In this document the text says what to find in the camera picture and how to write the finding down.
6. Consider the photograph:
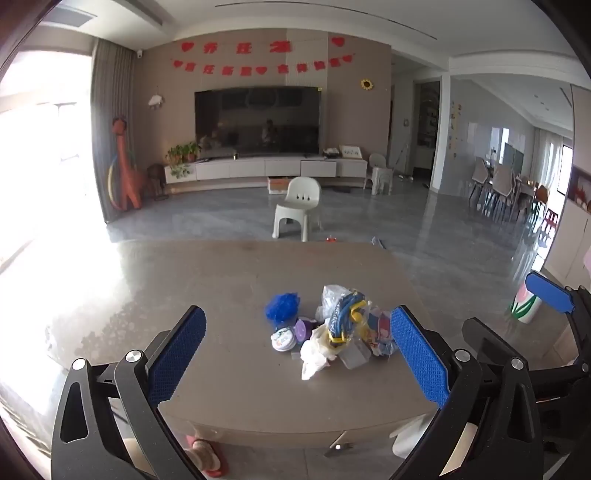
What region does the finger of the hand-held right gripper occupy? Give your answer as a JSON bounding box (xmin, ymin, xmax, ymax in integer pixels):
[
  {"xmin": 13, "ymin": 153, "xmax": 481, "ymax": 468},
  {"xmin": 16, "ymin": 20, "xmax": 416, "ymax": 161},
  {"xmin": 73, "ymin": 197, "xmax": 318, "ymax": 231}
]
[
  {"xmin": 462, "ymin": 318, "xmax": 514, "ymax": 365},
  {"xmin": 525, "ymin": 271, "xmax": 591, "ymax": 357}
]

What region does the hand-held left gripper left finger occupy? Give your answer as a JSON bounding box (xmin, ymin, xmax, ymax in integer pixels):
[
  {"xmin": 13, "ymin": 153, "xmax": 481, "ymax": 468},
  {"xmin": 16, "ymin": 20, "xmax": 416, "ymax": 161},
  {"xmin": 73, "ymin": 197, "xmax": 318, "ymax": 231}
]
[{"xmin": 50, "ymin": 305, "xmax": 207, "ymax": 480}]

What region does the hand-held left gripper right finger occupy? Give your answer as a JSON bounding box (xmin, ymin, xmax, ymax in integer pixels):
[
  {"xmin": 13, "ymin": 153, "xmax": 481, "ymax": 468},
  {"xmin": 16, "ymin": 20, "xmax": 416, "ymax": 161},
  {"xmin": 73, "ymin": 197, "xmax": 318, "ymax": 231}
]
[{"xmin": 390, "ymin": 305, "xmax": 544, "ymax": 480}]

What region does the clear bag with blue mesh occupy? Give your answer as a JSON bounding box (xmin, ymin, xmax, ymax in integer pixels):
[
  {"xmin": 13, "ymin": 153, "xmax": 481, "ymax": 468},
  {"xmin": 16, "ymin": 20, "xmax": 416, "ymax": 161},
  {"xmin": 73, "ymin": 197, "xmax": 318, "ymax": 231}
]
[{"xmin": 265, "ymin": 293, "xmax": 301, "ymax": 329}]

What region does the white tulip print bin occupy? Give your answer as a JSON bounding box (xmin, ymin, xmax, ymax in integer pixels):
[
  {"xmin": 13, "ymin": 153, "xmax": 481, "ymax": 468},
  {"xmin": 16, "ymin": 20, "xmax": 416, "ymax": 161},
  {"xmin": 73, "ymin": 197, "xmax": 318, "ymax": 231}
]
[{"xmin": 508, "ymin": 282, "xmax": 542, "ymax": 324}]

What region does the colourful snack packet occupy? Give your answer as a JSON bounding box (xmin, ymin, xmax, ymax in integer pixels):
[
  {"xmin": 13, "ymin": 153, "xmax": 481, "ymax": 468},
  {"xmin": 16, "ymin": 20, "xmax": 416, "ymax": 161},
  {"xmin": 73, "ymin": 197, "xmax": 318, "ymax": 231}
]
[{"xmin": 365, "ymin": 307, "xmax": 398, "ymax": 357}]

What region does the clear plastic piece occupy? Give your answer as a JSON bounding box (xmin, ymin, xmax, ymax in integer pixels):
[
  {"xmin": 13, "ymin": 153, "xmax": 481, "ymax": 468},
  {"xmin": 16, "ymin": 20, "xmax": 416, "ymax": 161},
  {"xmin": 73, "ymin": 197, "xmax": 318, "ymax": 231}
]
[{"xmin": 342, "ymin": 344, "xmax": 373, "ymax": 371}]

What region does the plastic bag with blue-yellow item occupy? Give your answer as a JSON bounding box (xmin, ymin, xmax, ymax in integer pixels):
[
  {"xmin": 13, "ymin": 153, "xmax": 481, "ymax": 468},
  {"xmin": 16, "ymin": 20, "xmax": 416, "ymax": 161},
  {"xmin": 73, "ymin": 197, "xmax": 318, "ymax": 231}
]
[{"xmin": 325, "ymin": 291, "xmax": 368, "ymax": 348}]

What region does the white plastic bag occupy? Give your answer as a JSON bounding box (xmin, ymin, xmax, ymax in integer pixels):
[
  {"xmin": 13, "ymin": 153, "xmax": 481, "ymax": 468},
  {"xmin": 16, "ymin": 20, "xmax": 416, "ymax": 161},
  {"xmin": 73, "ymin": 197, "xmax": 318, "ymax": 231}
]
[{"xmin": 300, "ymin": 325, "xmax": 345, "ymax": 381}]

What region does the crumpled clear plastic bag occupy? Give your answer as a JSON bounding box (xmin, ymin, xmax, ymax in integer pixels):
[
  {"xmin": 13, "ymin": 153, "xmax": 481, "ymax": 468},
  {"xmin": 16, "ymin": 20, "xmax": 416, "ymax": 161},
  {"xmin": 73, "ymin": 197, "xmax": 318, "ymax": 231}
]
[{"xmin": 321, "ymin": 284, "xmax": 354, "ymax": 321}]

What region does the round printed tin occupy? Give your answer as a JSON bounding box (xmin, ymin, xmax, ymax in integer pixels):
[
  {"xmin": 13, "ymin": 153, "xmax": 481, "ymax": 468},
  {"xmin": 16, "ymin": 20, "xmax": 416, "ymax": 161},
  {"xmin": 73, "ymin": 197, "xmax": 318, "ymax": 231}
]
[{"xmin": 270, "ymin": 325, "xmax": 300, "ymax": 354}]

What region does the dining table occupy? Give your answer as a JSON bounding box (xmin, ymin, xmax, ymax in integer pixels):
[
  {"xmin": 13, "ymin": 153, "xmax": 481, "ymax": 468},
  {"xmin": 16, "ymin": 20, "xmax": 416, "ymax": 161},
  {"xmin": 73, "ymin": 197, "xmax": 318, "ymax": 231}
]
[{"xmin": 515, "ymin": 178, "xmax": 543, "ymax": 206}]

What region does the purple plastic item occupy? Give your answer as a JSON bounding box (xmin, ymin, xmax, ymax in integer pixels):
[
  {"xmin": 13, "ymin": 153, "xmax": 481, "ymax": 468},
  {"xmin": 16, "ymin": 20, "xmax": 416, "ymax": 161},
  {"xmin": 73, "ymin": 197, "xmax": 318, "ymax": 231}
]
[{"xmin": 295, "ymin": 318, "xmax": 320, "ymax": 342}]

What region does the grey dining chair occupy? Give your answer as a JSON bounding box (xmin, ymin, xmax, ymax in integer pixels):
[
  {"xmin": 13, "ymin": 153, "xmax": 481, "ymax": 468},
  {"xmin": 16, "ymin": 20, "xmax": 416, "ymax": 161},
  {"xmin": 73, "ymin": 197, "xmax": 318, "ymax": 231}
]
[
  {"xmin": 488, "ymin": 164, "xmax": 519, "ymax": 223},
  {"xmin": 468, "ymin": 159, "xmax": 493, "ymax": 216}
]

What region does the white step stool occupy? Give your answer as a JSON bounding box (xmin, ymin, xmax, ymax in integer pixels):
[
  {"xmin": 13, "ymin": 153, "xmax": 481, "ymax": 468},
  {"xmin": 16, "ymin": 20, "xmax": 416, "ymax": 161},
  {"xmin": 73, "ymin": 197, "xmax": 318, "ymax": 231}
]
[{"xmin": 372, "ymin": 168, "xmax": 394, "ymax": 195}]

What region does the colourful hula hoop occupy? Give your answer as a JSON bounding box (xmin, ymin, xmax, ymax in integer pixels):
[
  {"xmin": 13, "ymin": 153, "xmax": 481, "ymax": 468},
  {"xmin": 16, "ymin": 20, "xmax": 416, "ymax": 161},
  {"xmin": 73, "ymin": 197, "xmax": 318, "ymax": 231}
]
[{"xmin": 106, "ymin": 154, "xmax": 128, "ymax": 213}]

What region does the mop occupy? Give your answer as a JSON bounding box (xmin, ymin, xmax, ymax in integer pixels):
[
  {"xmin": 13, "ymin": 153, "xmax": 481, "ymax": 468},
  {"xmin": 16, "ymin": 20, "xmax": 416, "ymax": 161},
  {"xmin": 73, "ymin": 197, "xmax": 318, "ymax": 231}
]
[{"xmin": 392, "ymin": 143, "xmax": 411, "ymax": 180}]

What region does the orange giraffe toy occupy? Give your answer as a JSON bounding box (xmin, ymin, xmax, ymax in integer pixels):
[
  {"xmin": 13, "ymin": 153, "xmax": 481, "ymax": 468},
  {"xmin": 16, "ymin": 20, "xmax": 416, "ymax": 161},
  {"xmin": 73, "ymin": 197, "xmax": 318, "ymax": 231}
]
[{"xmin": 112, "ymin": 117, "xmax": 151, "ymax": 213}]

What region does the white child chair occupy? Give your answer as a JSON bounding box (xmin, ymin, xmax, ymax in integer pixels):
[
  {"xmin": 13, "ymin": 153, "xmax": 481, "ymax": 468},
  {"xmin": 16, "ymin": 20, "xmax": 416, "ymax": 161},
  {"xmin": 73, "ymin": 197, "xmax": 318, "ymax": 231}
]
[
  {"xmin": 274, "ymin": 176, "xmax": 322, "ymax": 243},
  {"xmin": 368, "ymin": 154, "xmax": 387, "ymax": 190}
]

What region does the green potted plant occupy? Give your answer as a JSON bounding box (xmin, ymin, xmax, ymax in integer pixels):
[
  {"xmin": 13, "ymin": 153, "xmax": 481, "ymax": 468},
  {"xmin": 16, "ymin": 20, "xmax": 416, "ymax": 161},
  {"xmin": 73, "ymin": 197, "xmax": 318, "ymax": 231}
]
[{"xmin": 166, "ymin": 142, "xmax": 202, "ymax": 179}]

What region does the white television cabinet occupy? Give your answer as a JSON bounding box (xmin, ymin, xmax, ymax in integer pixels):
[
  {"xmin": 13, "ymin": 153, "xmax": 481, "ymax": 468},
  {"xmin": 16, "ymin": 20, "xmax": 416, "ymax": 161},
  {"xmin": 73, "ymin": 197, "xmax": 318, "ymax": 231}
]
[{"xmin": 165, "ymin": 157, "xmax": 369, "ymax": 186}]

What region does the grey curtain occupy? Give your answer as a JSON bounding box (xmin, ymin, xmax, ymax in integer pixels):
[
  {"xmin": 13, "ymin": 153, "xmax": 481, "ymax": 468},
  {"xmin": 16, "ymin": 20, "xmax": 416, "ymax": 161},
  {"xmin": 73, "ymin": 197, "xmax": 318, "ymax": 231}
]
[{"xmin": 91, "ymin": 39, "xmax": 135, "ymax": 223}]

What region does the large black television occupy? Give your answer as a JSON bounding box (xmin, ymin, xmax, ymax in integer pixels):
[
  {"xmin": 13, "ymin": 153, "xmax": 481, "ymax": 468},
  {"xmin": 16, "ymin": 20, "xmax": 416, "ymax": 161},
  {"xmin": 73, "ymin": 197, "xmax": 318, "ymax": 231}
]
[{"xmin": 194, "ymin": 85, "xmax": 321, "ymax": 160}]

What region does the red heart garland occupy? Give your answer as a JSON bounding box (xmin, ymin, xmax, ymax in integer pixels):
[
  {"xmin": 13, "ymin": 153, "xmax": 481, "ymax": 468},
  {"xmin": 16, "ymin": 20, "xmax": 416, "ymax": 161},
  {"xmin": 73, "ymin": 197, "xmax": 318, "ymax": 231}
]
[{"xmin": 171, "ymin": 54, "xmax": 356, "ymax": 75}]

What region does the red letter banner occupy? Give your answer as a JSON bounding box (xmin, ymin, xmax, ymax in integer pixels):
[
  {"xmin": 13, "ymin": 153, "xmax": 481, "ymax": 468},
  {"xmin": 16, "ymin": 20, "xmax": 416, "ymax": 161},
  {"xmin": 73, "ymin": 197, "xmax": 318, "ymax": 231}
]
[{"xmin": 180, "ymin": 36, "xmax": 346, "ymax": 54}]

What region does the framed wall painting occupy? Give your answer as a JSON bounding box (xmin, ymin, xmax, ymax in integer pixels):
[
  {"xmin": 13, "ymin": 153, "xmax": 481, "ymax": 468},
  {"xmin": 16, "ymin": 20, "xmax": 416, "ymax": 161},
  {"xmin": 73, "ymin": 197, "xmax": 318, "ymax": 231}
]
[{"xmin": 566, "ymin": 148, "xmax": 591, "ymax": 209}]

